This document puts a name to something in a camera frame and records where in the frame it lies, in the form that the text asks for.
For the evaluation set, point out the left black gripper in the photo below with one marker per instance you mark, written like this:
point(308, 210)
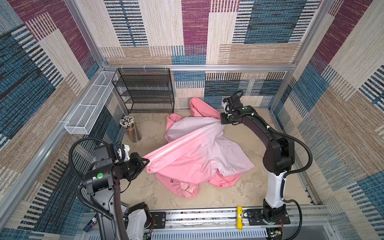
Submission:
point(137, 161)

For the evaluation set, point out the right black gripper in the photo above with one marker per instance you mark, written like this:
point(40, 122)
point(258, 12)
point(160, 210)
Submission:
point(224, 120)

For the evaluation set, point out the pink zip-up jacket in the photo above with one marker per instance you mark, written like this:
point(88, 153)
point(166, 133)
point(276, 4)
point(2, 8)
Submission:
point(197, 152)

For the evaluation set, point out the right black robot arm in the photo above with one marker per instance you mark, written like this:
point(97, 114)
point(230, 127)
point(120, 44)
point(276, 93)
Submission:
point(278, 157)

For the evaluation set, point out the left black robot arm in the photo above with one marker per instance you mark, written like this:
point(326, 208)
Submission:
point(102, 183)

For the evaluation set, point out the metal cup of pencils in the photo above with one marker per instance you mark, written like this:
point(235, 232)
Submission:
point(129, 124)

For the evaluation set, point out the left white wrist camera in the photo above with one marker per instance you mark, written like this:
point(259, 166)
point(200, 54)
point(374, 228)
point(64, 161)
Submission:
point(122, 152)

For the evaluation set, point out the black wire mesh shelf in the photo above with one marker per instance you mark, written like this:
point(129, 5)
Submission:
point(145, 90)

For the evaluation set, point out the white wire mesh basket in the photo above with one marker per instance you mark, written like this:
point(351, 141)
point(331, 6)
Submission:
point(87, 112)

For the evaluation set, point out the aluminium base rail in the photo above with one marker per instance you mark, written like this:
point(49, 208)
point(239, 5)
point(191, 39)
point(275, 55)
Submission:
point(221, 224)

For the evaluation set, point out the yellow rail stopper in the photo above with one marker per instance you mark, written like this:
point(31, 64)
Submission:
point(239, 218)

